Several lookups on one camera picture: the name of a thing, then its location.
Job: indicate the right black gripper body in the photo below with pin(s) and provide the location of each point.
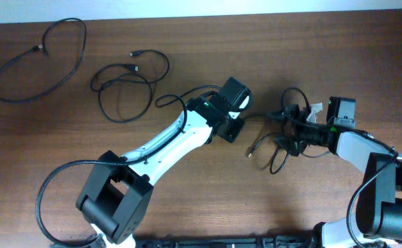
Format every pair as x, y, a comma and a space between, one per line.
293, 130

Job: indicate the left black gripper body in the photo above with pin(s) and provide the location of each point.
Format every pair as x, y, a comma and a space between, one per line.
229, 127

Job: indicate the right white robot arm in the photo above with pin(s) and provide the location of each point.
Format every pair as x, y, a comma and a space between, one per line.
374, 213

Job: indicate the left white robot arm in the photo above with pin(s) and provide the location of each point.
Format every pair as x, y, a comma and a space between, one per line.
118, 190

